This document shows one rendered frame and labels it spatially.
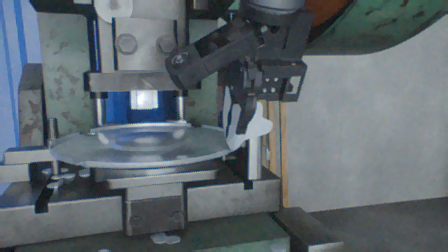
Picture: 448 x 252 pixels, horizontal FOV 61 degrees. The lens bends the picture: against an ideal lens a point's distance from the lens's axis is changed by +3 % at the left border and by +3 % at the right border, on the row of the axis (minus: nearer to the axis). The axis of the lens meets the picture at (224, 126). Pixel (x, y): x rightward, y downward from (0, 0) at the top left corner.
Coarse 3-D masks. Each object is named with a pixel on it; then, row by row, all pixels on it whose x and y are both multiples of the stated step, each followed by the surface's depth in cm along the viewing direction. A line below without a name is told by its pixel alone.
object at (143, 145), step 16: (96, 128) 68; (112, 128) 70; (128, 128) 71; (144, 128) 71; (160, 128) 71; (176, 128) 71; (208, 128) 70; (64, 144) 58; (80, 144) 58; (96, 144) 58; (112, 144) 56; (128, 144) 55; (144, 144) 55; (160, 144) 55; (176, 144) 56; (192, 144) 57; (208, 144) 57; (224, 144) 57; (64, 160) 48; (80, 160) 49; (112, 160) 48; (128, 160) 48; (144, 160) 48; (160, 160) 48; (176, 160) 46; (192, 160) 47
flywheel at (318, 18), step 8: (312, 0) 73; (320, 0) 70; (328, 0) 67; (336, 0) 65; (344, 0) 63; (352, 0) 62; (312, 8) 73; (320, 8) 70; (328, 8) 68; (336, 8) 65; (344, 8) 64; (320, 16) 70; (328, 16) 68; (336, 16) 67; (312, 24) 73; (320, 24) 70; (328, 24) 71; (320, 32) 81
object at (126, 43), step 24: (96, 0) 56; (120, 0) 57; (144, 0) 59; (168, 0) 60; (96, 24) 58; (120, 24) 56; (144, 24) 57; (168, 24) 58; (120, 48) 57; (144, 48) 58; (168, 48) 58; (120, 72) 60; (144, 72) 61
